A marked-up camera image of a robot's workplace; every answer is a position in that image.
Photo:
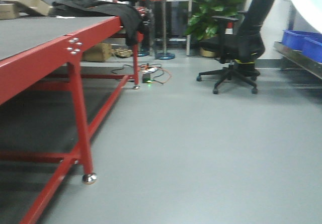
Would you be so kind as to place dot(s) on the stainless steel shelf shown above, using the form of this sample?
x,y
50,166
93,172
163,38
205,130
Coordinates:
x,y
299,59

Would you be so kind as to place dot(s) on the blue bin on shelf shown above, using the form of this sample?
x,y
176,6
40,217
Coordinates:
x,y
309,43

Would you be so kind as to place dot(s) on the black power adapter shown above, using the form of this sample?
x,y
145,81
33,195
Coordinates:
x,y
146,78

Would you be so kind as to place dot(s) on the black jacket on bench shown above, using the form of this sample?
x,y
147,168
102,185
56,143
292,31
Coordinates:
x,y
130,17

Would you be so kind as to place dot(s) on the black office chair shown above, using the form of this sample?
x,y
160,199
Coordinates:
x,y
240,49

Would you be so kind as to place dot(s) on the red metal workbench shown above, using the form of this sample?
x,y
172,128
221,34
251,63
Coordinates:
x,y
44,53

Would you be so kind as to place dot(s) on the green potted plant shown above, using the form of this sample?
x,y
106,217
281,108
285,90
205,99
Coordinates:
x,y
201,25

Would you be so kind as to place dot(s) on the cardboard box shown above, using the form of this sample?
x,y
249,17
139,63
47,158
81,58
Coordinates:
x,y
11,9

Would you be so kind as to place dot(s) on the stanchion post blue base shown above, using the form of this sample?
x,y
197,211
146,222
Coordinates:
x,y
164,55

